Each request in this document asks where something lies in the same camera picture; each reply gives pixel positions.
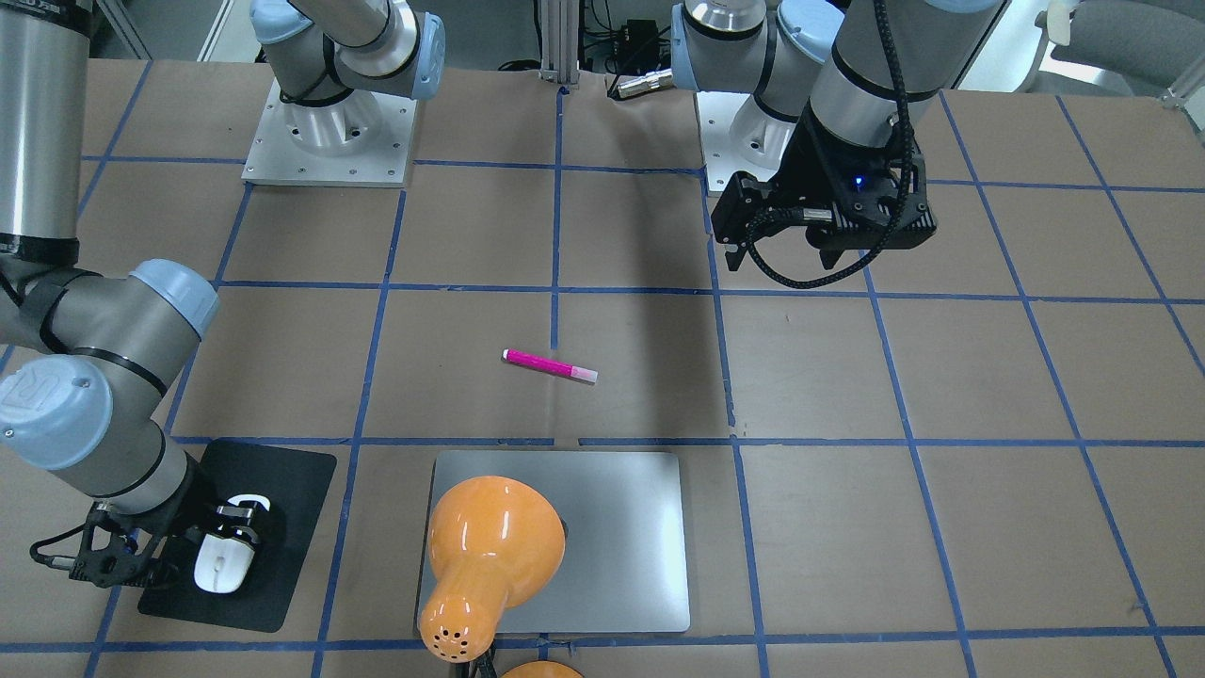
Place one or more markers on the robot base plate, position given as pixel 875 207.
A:
pixel 363 141
pixel 736 135

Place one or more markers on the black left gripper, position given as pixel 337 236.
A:
pixel 801 162

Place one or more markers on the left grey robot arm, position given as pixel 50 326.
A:
pixel 849 79

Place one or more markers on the white computer mouse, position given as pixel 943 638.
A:
pixel 222 565

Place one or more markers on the pink marker pen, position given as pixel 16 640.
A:
pixel 549 366

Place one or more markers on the silver closed laptop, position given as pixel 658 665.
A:
pixel 625 571

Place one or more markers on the silver metal connector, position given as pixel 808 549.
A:
pixel 648 83

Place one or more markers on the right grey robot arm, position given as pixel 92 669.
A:
pixel 109 347

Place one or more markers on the orange desk lamp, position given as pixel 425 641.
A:
pixel 492 543

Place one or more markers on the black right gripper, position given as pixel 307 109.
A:
pixel 191 509

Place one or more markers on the black mousepad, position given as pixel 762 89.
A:
pixel 295 484

